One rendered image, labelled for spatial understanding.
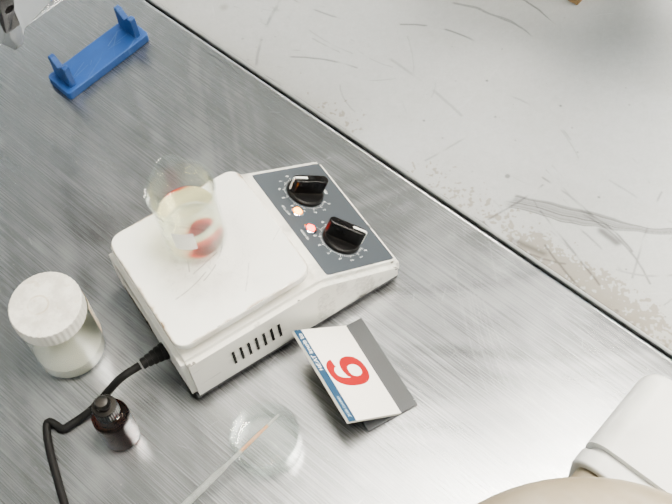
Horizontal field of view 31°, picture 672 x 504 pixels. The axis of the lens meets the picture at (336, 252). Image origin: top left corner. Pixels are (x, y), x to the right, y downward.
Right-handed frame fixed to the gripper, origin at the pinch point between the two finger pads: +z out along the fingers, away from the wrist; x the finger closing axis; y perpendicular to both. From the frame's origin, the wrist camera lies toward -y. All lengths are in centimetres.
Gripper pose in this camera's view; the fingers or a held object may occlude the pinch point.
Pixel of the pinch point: (2, 39)
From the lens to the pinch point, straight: 109.5
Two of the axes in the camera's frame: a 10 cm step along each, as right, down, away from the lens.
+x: -7.0, -5.9, 4.0
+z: 0.8, 5.0, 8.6
